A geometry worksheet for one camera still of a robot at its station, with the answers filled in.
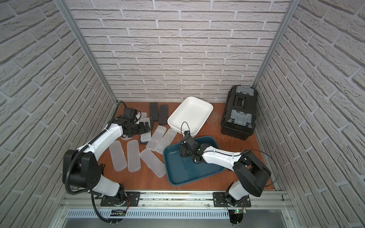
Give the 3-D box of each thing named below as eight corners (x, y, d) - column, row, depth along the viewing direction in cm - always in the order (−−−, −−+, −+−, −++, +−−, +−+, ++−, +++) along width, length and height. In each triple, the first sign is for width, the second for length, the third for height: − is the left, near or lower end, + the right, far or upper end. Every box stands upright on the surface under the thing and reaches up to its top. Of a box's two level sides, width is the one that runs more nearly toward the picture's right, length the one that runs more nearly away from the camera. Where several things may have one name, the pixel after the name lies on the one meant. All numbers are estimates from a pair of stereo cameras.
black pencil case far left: (150, 121, 109) (149, 119, 107) (150, 104, 120) (149, 102, 118) (158, 120, 110) (158, 118, 107) (158, 104, 121) (157, 101, 119)
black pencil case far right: (157, 124, 106) (156, 122, 104) (160, 106, 118) (159, 104, 116) (167, 124, 106) (166, 122, 104) (169, 106, 118) (169, 104, 116)
